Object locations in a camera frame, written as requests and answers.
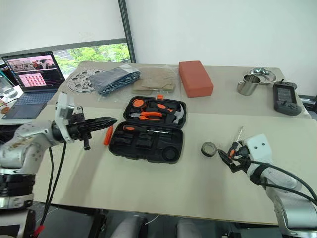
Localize grey rounded robot knee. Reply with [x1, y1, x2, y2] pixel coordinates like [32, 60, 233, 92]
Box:
[175, 217, 202, 238]
[110, 215, 149, 238]

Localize dark grey window post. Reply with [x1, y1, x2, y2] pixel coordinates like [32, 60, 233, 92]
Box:
[118, 0, 137, 64]

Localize orange black tape measure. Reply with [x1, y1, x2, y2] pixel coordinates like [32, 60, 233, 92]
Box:
[132, 98, 146, 109]

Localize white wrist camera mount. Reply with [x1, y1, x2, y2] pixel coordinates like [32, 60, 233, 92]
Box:
[242, 133, 273, 175]
[54, 92, 75, 144]

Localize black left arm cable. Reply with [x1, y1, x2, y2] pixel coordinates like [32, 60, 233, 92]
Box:
[46, 142, 67, 209]
[37, 145, 55, 235]

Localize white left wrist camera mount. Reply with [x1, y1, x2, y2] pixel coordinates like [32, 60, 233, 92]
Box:
[54, 92, 75, 144]

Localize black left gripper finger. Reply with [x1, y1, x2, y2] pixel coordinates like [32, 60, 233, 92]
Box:
[86, 121, 118, 134]
[85, 116, 118, 127]

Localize orange utility knife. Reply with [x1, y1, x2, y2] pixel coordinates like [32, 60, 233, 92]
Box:
[103, 124, 114, 146]

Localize black plastic tool case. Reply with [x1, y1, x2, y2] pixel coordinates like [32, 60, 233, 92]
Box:
[108, 95, 188, 165]

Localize stainless steel cup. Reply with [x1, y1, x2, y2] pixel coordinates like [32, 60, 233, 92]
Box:
[236, 74, 262, 96]

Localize thin white wire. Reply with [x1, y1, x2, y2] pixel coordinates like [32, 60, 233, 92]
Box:
[145, 214, 159, 225]

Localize tan folded cloth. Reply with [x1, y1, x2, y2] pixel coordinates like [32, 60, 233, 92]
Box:
[131, 65, 179, 95]

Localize black stand under table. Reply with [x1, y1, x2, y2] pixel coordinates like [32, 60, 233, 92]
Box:
[38, 209, 107, 238]

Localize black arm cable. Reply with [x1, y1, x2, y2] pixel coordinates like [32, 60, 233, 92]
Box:
[249, 160, 317, 206]
[46, 142, 67, 209]
[37, 145, 55, 235]

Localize dark grey bagged cloth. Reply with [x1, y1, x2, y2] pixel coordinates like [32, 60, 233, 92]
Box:
[88, 65, 142, 98]

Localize clear glass container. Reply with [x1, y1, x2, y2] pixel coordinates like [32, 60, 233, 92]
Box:
[0, 71, 19, 100]

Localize orange-handled pliers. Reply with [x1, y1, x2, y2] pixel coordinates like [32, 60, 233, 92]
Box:
[128, 111, 163, 122]

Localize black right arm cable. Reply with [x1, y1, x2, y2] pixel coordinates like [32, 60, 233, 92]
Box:
[249, 160, 317, 206]

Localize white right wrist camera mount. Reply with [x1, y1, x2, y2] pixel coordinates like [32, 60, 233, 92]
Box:
[242, 133, 273, 175]

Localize black office chair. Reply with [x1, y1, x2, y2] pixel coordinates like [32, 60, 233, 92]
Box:
[298, 94, 317, 110]

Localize perforated round metal plate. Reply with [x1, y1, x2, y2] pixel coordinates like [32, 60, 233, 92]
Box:
[67, 69, 106, 94]

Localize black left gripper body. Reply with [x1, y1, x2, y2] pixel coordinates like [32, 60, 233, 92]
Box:
[65, 106, 92, 151]

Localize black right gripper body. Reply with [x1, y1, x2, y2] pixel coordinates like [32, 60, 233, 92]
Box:
[229, 142, 251, 174]

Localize orange-handled long screwdriver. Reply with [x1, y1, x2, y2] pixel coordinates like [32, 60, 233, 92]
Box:
[122, 125, 172, 135]

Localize claw hammer orange black grip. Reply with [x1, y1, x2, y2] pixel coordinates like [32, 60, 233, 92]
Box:
[148, 101, 186, 124]

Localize shiny metal dish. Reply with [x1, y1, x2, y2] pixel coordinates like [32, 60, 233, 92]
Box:
[247, 67, 277, 85]

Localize grey tape roll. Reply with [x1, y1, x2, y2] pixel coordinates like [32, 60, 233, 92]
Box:
[201, 141, 218, 157]

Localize black handheld controller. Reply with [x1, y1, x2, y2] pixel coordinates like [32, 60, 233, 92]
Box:
[272, 79, 303, 117]

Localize open dark blue laptop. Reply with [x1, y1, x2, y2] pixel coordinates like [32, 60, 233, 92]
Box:
[1, 51, 66, 120]

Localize red-orange rectangular box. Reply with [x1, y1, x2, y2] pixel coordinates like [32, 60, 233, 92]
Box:
[178, 60, 214, 98]

